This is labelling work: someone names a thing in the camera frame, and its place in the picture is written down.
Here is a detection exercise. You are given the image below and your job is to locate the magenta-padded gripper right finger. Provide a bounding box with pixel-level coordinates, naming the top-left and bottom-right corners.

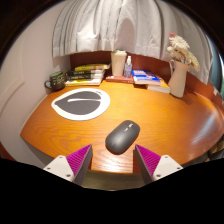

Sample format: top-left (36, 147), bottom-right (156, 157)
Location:
top-left (134, 144), bottom-right (184, 185)

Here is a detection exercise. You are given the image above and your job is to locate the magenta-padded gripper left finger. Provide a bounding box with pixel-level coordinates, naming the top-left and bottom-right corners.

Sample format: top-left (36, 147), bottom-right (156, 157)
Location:
top-left (44, 144), bottom-right (94, 187)

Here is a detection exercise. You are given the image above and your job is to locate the dark grey computer mouse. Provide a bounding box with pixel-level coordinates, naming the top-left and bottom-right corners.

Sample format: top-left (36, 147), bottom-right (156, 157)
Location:
top-left (105, 119), bottom-right (141, 155)

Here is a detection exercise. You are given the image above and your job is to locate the white round grey-leaf mouse pad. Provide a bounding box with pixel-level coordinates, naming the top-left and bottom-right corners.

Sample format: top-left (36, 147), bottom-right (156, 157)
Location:
top-left (50, 87), bottom-right (111, 122)

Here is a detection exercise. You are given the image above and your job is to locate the dark green mug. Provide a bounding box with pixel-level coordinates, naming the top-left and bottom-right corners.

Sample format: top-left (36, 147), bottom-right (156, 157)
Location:
top-left (44, 70), bottom-right (67, 92)

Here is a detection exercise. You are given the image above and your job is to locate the white-edged yellow book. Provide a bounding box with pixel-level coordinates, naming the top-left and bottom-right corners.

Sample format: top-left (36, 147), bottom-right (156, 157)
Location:
top-left (64, 77), bottom-right (104, 87)

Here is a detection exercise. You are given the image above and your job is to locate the white ceramic vase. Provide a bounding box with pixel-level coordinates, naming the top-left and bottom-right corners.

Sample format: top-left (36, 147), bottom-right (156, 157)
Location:
top-left (167, 59), bottom-right (191, 99)

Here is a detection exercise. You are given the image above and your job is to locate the blue cover book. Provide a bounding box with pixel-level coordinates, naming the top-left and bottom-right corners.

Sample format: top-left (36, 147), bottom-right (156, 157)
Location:
top-left (131, 69), bottom-right (162, 86)

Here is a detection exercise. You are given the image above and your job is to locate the black book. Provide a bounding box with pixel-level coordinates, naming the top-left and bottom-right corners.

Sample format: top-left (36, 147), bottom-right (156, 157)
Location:
top-left (65, 69), bottom-right (106, 81)

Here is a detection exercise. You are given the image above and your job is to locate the flat red book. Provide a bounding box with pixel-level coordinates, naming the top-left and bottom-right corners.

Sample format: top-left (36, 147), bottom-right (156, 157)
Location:
top-left (105, 75), bottom-right (135, 84)

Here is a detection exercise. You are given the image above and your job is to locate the clear sanitizer bottle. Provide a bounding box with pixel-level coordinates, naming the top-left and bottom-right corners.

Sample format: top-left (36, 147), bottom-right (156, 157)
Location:
top-left (123, 55), bottom-right (133, 79)

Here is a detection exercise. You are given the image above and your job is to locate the yellow cover book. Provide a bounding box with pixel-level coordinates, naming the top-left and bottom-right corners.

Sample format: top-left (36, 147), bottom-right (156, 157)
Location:
top-left (74, 63), bottom-right (111, 72)

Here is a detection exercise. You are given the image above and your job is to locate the beige lidded tumbler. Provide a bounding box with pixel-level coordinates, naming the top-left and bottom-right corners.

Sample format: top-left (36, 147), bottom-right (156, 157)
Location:
top-left (110, 49), bottom-right (128, 77)

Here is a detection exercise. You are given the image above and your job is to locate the white flower bouquet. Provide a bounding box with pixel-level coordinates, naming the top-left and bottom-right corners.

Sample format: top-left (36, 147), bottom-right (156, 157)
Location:
top-left (166, 32), bottom-right (201, 73)

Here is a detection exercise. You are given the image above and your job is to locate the white pleated curtain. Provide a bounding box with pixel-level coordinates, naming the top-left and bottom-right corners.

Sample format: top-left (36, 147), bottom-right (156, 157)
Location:
top-left (51, 0), bottom-right (214, 84)

